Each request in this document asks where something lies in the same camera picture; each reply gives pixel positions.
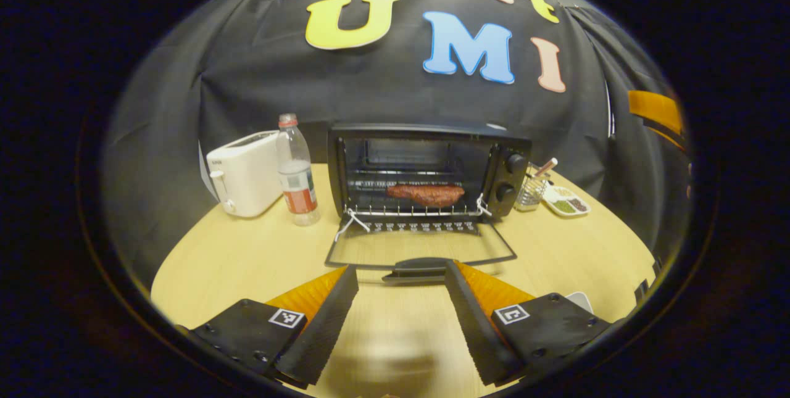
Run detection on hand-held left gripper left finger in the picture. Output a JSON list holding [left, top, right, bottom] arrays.
[[185, 264, 360, 387]]

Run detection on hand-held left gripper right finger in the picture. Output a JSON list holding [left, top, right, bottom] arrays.
[[444, 259, 612, 387]]

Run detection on reddish brown meat piece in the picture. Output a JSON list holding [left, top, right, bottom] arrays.
[[386, 183, 467, 209]]

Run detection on black electric oven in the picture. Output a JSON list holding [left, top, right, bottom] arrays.
[[325, 123, 533, 282]]

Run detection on white plate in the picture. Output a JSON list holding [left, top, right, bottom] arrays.
[[564, 291, 595, 316]]

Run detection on white divided dish with beans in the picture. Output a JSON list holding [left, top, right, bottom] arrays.
[[543, 184, 592, 218]]

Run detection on clear plastic bottle red label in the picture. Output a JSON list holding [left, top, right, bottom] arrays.
[[275, 113, 322, 227]]

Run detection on white toaster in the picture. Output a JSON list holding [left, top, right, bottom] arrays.
[[205, 130, 285, 219]]

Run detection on black backdrop cloth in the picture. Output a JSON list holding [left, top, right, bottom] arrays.
[[102, 0, 695, 288]]

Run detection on metal wire basket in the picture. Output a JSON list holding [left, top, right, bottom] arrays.
[[515, 166, 551, 212]]

